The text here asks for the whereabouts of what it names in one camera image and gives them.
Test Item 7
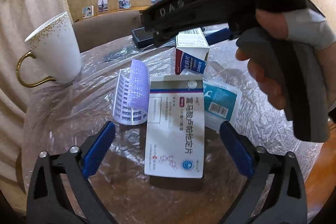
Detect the person right hand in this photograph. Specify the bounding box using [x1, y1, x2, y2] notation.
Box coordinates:
[236, 9, 335, 111]

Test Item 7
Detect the purple white hair roller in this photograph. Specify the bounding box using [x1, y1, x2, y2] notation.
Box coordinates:
[113, 59, 150, 126]

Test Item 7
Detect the clear dental floss box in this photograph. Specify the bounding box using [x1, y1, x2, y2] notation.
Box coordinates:
[203, 79, 242, 132]

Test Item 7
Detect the clear plastic table cover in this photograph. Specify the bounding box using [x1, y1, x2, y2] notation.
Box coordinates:
[22, 38, 322, 223]

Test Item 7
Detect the brown sofa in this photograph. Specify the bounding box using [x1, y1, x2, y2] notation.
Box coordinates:
[72, 10, 142, 52]

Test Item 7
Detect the blue white red medicine box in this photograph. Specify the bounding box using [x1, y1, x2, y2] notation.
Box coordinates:
[175, 34, 210, 75]

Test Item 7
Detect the photo frame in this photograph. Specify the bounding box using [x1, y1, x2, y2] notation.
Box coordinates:
[82, 5, 94, 19]
[118, 0, 131, 9]
[97, 0, 109, 13]

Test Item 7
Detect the white mug gold handle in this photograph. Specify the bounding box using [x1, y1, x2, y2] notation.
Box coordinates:
[15, 12, 81, 88]

